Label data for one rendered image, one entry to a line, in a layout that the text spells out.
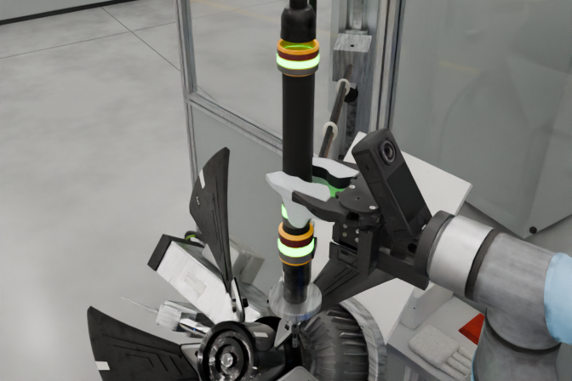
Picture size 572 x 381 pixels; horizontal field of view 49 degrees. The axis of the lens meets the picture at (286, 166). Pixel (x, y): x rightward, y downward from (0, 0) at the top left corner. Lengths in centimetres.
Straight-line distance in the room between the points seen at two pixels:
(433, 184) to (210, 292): 47
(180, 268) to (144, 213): 208
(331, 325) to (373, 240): 46
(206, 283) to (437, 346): 56
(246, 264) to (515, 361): 74
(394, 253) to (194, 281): 66
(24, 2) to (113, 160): 271
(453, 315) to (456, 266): 99
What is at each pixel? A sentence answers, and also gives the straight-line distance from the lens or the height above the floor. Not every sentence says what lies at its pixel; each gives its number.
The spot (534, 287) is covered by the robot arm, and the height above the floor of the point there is 159.
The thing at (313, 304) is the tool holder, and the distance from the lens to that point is 85.
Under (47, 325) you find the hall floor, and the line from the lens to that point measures 290.
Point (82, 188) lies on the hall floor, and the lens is 366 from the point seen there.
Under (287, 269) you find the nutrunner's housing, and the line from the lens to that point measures 81.
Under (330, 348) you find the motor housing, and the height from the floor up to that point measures 117.
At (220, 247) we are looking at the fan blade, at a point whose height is 130.
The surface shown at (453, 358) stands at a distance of 151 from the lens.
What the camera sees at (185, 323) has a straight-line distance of 124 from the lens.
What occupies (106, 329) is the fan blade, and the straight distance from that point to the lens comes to 122.
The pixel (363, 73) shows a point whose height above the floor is 146.
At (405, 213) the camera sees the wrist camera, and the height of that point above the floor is 160.
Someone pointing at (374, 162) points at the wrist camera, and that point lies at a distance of 63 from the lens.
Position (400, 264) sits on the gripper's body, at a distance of 69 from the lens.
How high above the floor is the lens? 199
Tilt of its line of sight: 33 degrees down
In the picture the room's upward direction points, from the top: straight up
